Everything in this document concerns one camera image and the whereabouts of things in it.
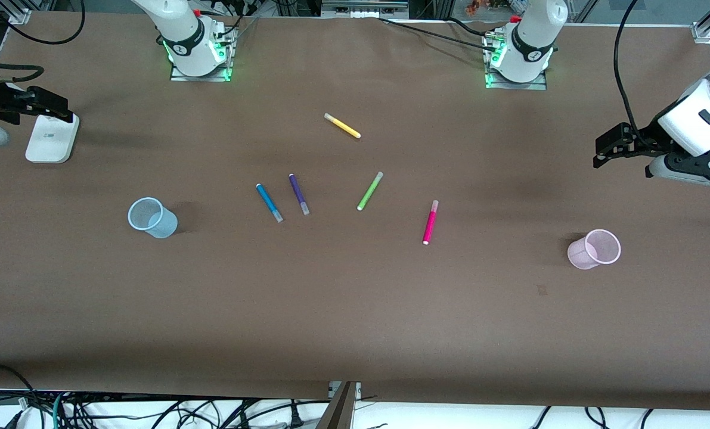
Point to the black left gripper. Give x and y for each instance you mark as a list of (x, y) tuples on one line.
[(642, 140)]

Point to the pink marker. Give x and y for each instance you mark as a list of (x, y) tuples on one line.
[(430, 223)]

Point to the blue marker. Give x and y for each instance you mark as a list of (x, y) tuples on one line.
[(268, 201)]

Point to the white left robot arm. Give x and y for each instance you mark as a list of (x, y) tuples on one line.
[(533, 36)]

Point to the white desk lamp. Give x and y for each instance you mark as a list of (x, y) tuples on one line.
[(50, 140)]

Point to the translucent pink cup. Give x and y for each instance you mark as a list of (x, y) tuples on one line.
[(578, 256)]

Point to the translucent blue cup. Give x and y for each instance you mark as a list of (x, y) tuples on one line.
[(161, 226)]

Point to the green marker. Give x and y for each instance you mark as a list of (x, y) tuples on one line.
[(369, 192)]

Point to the purple marker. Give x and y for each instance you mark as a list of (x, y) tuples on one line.
[(298, 192)]

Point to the yellow marker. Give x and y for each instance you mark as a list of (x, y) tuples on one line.
[(343, 126)]

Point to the brown table cover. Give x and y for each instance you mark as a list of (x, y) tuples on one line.
[(354, 310)]

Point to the aluminium profile bar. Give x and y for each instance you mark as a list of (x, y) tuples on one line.
[(340, 411)]

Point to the aluminium frame corner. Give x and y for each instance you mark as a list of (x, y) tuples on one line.
[(18, 16), (703, 31)]

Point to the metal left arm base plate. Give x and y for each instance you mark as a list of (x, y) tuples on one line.
[(518, 85)]

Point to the grey metal rail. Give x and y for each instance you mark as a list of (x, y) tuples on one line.
[(363, 7)]

